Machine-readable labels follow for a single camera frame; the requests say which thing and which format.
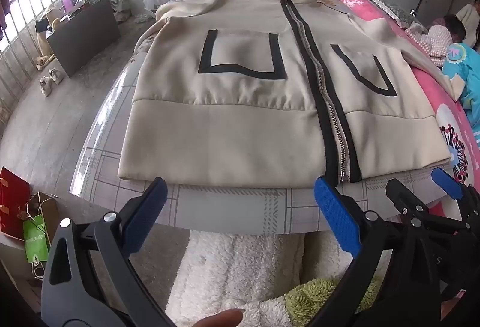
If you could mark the pair of beige slippers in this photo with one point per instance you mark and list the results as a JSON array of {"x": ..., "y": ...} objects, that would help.
[{"x": 44, "y": 62}]

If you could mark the green fuzzy sleeve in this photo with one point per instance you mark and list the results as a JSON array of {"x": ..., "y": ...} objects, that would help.
[{"x": 311, "y": 297}]

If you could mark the dark hanging garment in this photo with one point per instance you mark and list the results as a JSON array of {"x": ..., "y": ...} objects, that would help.
[{"x": 3, "y": 16}]

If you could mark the grey lace pillow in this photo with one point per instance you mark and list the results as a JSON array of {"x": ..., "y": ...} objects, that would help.
[{"x": 393, "y": 6}]

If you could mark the cream zip jacket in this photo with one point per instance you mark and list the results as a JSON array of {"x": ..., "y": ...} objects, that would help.
[{"x": 225, "y": 132}]

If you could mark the red paper bag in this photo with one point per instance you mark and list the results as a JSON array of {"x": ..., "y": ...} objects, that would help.
[{"x": 13, "y": 203}]

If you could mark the green paper bag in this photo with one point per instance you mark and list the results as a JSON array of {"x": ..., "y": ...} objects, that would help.
[{"x": 35, "y": 241}]

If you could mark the table with floral cover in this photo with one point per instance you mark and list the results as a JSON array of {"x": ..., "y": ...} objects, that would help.
[{"x": 232, "y": 207}]

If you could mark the person's left hand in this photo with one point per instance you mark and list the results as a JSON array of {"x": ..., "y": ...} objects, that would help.
[{"x": 221, "y": 318}]

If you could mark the blue cartoon quilt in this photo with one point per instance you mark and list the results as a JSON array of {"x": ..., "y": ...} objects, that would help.
[{"x": 468, "y": 68}]

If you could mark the brown paper bag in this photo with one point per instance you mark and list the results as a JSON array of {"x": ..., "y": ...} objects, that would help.
[{"x": 50, "y": 211}]

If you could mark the black cabinet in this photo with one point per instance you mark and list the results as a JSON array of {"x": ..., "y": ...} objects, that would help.
[{"x": 86, "y": 38}]

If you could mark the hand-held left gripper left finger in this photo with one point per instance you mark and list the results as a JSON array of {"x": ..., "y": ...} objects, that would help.
[{"x": 148, "y": 211}]

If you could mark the beige shoe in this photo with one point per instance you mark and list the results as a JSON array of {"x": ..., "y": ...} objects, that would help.
[
  {"x": 45, "y": 87},
  {"x": 56, "y": 76}
]

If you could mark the metal window railing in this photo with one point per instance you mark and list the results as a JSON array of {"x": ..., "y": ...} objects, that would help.
[{"x": 15, "y": 94}]

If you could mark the pink flower blanket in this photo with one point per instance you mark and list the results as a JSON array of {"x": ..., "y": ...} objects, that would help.
[{"x": 423, "y": 84}]

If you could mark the pink checked cloth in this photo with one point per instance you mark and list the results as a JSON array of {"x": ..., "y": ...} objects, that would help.
[{"x": 437, "y": 38}]

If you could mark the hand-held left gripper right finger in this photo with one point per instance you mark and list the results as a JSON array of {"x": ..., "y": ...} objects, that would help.
[{"x": 337, "y": 214}]

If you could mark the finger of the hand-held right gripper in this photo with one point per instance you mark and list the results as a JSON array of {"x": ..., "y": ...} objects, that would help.
[
  {"x": 446, "y": 182},
  {"x": 403, "y": 199}
]

